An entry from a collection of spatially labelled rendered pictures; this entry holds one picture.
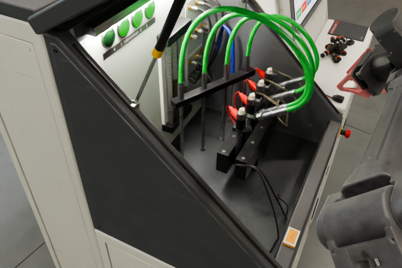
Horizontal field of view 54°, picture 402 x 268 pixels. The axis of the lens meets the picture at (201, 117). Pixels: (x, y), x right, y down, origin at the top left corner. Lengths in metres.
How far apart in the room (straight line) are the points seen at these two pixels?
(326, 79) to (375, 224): 1.21
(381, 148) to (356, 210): 0.11
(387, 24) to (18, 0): 0.70
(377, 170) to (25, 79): 0.78
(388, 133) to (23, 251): 2.02
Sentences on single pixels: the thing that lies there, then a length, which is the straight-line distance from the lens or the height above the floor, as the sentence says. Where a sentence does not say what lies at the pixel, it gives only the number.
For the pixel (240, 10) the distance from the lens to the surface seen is 0.99.
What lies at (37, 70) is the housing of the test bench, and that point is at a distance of 0.95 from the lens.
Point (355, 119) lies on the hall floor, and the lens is 3.10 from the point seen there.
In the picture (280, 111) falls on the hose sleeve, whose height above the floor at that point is 1.17.
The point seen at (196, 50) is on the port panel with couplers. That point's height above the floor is 1.12.
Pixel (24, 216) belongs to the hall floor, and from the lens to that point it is 2.47.
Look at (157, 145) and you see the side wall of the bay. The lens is 0.85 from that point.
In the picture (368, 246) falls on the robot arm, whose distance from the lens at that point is 0.44.
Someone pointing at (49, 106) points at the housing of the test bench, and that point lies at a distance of 1.00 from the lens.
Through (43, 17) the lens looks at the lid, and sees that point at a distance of 0.81.
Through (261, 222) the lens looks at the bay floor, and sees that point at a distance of 1.25.
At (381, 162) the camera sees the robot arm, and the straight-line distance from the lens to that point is 0.50.
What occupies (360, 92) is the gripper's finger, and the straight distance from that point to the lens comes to 0.90.
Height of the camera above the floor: 1.83
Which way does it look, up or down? 39 degrees down
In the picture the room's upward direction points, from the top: 1 degrees clockwise
